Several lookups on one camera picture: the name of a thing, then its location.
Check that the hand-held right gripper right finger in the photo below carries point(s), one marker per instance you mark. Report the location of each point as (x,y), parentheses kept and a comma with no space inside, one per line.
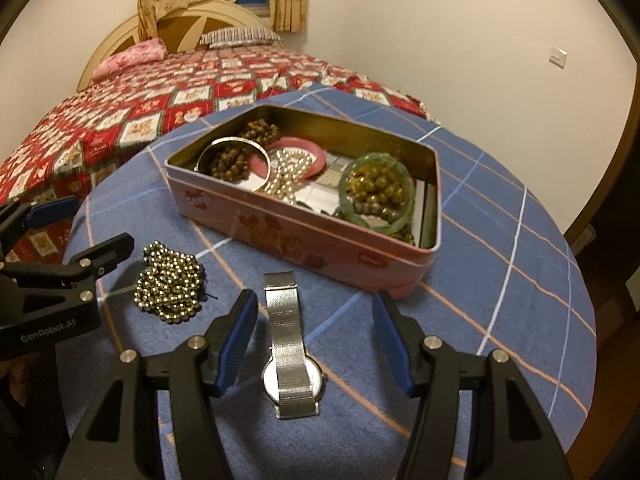
(392,345)

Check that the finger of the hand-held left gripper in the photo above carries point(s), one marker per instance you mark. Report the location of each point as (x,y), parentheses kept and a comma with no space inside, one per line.
(50,211)
(107,252)

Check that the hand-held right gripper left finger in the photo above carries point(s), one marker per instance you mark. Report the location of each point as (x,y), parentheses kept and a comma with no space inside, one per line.
(235,350)

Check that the silver mesh wristwatch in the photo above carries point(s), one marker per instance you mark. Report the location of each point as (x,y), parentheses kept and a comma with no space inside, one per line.
(286,325)

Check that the pink tin box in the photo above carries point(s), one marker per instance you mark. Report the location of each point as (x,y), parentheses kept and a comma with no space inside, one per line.
(300,240)

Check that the red patterned blanket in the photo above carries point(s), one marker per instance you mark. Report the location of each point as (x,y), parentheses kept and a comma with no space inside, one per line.
(125,105)

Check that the silver bangle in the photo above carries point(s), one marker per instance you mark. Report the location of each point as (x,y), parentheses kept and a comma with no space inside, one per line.
(202,160)

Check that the blue plaid tablecloth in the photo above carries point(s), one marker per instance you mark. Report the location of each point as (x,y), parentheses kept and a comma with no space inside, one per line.
(500,260)

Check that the dark booklet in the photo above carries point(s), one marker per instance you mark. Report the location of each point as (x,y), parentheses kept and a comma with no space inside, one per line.
(425,210)

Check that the green glass bangle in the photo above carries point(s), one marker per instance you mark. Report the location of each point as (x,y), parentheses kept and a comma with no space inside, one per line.
(345,195)

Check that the pink pillow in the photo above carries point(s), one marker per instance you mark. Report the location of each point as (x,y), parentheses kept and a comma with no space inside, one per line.
(130,57)

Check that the cream wooden headboard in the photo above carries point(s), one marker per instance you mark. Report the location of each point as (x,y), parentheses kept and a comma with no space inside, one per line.
(120,35)

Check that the striped pillow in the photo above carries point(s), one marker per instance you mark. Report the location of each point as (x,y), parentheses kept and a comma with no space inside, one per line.
(240,37)

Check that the white wall switch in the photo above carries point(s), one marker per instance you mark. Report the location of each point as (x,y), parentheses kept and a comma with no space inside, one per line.
(558,56)

